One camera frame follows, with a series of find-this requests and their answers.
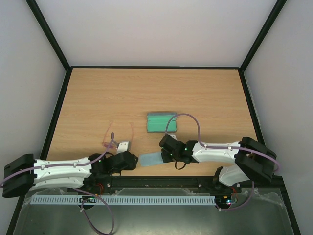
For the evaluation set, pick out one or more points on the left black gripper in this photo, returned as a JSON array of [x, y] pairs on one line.
[[132, 166]]

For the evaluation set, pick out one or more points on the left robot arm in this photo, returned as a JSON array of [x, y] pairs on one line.
[[27, 174]]

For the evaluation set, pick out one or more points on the blue-grey glasses case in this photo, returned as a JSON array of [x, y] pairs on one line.
[[158, 121]]

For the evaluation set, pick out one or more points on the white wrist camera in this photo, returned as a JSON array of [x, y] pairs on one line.
[[172, 135], [123, 146]]

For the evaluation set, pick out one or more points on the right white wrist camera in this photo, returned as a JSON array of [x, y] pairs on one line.
[[172, 135]]

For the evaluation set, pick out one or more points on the light blue slotted cable duct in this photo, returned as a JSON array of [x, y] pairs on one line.
[[122, 200]]

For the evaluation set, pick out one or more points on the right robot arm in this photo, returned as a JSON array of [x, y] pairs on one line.
[[249, 159]]

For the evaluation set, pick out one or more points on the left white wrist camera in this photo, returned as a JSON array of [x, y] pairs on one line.
[[123, 146]]

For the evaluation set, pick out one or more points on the light blue cleaning cloth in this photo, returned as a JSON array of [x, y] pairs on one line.
[[150, 159]]

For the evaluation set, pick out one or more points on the black aluminium frame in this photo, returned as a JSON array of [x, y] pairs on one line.
[[68, 68]]

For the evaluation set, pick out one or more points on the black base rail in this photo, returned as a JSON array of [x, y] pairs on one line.
[[110, 184]]

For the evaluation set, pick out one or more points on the pink sunglasses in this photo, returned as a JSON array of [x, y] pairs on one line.
[[123, 131]]

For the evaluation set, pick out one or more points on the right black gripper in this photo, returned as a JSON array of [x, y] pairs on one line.
[[164, 155]]

